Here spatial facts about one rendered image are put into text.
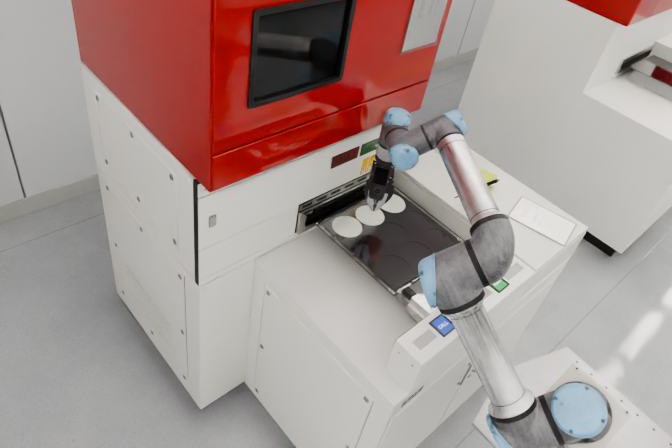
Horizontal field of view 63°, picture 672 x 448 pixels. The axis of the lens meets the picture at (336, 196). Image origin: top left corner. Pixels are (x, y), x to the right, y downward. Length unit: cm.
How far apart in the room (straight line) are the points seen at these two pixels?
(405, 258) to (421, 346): 37
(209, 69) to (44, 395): 169
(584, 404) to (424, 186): 90
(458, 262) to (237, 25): 70
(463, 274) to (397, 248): 55
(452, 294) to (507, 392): 27
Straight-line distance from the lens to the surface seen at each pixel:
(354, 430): 181
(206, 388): 222
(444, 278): 129
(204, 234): 156
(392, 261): 176
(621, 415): 168
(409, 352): 148
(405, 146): 149
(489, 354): 137
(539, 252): 190
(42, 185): 319
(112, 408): 247
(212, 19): 115
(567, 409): 145
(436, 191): 196
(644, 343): 332
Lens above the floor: 215
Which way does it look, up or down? 40 degrees down
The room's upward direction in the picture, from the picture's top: 12 degrees clockwise
